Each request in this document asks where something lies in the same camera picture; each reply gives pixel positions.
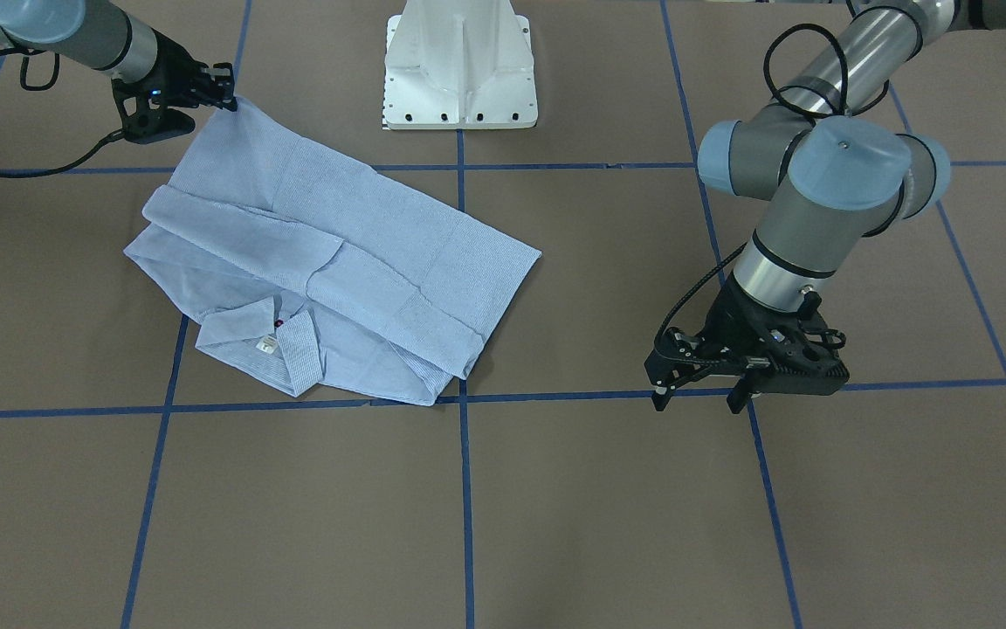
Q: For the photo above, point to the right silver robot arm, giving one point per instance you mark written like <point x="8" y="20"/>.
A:
<point x="144" y="65"/>

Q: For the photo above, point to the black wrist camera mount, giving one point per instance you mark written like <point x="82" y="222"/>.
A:
<point x="146" y="115"/>
<point x="802" y="351"/>

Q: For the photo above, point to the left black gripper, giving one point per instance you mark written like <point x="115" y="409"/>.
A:
<point x="727" y="321"/>

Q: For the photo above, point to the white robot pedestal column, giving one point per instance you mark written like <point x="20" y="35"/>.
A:
<point x="459" y="65"/>

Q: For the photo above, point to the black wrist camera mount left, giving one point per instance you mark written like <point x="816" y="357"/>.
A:
<point x="802" y="351"/>

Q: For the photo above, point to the brown paper table mat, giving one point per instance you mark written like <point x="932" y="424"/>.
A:
<point x="145" y="485"/>

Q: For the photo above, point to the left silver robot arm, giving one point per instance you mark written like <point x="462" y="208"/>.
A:
<point x="830" y="179"/>

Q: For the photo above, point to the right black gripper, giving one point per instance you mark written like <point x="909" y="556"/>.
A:
<point x="173" y="72"/>

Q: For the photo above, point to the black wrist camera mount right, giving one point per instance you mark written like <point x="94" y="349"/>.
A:
<point x="146" y="115"/>

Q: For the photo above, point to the light blue striped shirt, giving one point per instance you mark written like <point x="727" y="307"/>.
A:
<point x="306" y="267"/>

